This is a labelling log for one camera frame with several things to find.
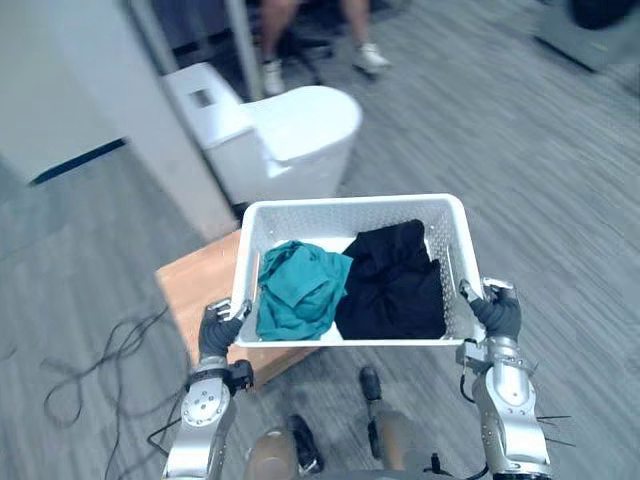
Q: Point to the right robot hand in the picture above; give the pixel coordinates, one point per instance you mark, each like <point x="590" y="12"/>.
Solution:
<point x="500" y="312"/>

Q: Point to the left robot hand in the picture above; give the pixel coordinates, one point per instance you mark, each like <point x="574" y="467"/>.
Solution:
<point x="218" y="334"/>

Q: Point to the teal garment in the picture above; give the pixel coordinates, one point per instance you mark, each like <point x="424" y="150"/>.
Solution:
<point x="300" y="290"/>

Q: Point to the black garment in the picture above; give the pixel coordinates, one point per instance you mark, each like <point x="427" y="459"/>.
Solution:
<point x="395" y="285"/>

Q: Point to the white plastic laundry basket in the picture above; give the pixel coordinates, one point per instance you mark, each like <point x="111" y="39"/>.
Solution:
<point x="350" y="220"/>

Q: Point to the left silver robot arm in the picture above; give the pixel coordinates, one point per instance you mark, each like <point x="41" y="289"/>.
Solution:
<point x="205" y="415"/>

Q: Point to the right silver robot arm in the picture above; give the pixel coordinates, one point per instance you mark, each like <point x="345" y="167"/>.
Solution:
<point x="505" y="405"/>

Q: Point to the grey washing machine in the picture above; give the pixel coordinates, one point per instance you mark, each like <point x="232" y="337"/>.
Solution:
<point x="590" y="30"/>

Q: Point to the wooden low table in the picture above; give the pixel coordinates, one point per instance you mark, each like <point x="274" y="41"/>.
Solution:
<point x="195" y="285"/>

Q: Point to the white toilet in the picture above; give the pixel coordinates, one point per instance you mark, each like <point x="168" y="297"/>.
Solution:
<point x="285" y="130"/>

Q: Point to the black office chair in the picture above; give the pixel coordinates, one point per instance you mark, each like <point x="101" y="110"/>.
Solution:
<point x="310" y="40"/>

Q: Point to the person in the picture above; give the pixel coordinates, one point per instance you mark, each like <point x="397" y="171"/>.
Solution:
<point x="280" y="30"/>

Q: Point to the grey metal post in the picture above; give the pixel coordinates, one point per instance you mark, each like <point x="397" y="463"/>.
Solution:
<point x="247" y="45"/>

